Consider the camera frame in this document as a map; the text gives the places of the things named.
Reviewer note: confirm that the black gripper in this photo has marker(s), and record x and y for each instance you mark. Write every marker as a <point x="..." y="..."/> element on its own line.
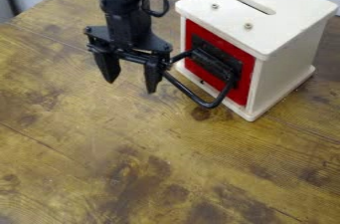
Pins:
<point x="127" y="39"/>

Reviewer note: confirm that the red wooden drawer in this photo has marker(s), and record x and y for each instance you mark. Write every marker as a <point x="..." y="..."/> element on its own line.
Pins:
<point x="217" y="62"/>

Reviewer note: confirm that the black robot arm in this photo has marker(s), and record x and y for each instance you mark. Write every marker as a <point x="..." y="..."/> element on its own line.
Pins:
<point x="123" y="6"/>

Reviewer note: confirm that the white wooden box cabinet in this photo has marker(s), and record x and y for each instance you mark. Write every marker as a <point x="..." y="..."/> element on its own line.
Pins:
<point x="273" y="35"/>

